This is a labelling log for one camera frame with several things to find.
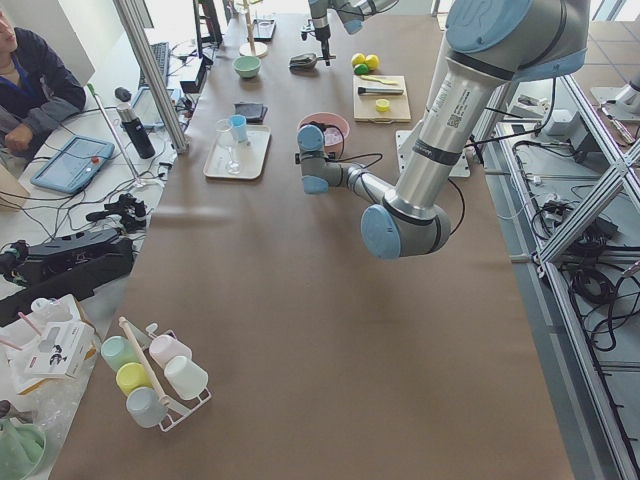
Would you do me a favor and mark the pink cup on rack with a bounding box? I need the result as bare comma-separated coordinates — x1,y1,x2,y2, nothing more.
149,334,192,368

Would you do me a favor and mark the yellow cup on rack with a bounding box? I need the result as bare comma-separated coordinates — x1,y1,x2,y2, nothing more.
115,362,152,396

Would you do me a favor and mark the white cup on rack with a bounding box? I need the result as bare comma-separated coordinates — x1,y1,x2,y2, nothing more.
164,355,209,400

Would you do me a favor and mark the white product box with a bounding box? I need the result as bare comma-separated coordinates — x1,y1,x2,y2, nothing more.
24,321,95,379

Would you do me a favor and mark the black thermos bottle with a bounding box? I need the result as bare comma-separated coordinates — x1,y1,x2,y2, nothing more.
116,102,155,159

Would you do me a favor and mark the seated person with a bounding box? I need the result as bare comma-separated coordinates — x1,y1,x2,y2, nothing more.
1,16,86,161

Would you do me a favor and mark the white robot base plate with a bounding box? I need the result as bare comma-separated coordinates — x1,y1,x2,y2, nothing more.
395,130,471,178

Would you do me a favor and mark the black computer mouse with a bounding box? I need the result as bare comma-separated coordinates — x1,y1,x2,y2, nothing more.
114,87,132,102

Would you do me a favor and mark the steel muddler black tip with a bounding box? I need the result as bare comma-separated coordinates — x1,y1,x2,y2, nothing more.
356,86,404,96

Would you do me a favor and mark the half lemon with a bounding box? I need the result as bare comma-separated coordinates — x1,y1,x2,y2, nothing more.
375,98,390,112

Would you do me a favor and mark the green ceramic bowl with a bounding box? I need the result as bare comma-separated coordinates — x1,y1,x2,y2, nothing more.
233,56,261,79

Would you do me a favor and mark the green lime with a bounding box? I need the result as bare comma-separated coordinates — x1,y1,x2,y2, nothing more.
365,54,380,71

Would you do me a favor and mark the yellow lemon upper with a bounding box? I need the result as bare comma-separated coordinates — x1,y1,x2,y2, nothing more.
351,53,366,67

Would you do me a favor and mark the grey folded cloth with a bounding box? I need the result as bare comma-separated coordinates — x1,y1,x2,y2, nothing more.
234,102,268,124

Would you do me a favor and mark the white wire cup rack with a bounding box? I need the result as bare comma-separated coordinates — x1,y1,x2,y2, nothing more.
128,320,214,433

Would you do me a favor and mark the pink bowl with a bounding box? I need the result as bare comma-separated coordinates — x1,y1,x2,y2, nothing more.
298,112,350,157

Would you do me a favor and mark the light blue cup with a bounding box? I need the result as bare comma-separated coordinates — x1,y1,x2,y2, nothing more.
228,114,248,143

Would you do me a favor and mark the yellow plastic knife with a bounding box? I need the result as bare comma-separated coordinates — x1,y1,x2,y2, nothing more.
359,75,399,85

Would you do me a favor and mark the green cup on rack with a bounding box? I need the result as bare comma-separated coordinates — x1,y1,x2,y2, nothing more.
100,335,138,372

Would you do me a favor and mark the clear ice cubes pile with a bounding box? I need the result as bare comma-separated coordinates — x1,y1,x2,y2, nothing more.
324,125,344,149

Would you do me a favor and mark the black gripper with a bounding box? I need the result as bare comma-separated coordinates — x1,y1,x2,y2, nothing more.
300,16,331,66

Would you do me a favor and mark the aluminium frame post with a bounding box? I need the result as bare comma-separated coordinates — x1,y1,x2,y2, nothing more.
113,0,189,154

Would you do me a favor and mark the black keyboard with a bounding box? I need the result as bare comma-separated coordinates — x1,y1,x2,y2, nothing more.
150,42,171,86

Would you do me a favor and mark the blue teach pendant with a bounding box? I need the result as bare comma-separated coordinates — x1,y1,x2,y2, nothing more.
131,86,164,130
31,135,114,194

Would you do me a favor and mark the cream rabbit tray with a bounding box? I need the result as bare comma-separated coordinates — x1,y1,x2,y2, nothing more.
203,125,271,180

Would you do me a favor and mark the clear wine glass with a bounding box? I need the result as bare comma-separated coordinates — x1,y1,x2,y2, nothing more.
216,118,240,175

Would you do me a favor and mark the grey-blue cup on rack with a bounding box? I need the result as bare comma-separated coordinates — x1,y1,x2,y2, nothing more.
126,387,168,428

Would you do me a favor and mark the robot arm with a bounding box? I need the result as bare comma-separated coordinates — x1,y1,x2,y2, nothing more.
301,0,397,66
297,1,590,259

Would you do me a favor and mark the wooden cup tree stand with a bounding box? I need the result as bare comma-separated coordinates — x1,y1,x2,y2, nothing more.
234,0,268,58

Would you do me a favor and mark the silver metal scoop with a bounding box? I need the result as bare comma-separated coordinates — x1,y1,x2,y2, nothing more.
288,52,333,72

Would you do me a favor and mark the bamboo cutting board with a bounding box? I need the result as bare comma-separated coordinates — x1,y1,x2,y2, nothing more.
352,75,411,123

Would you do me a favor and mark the wooden rack handle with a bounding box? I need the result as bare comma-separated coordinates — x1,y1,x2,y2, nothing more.
118,316,170,406

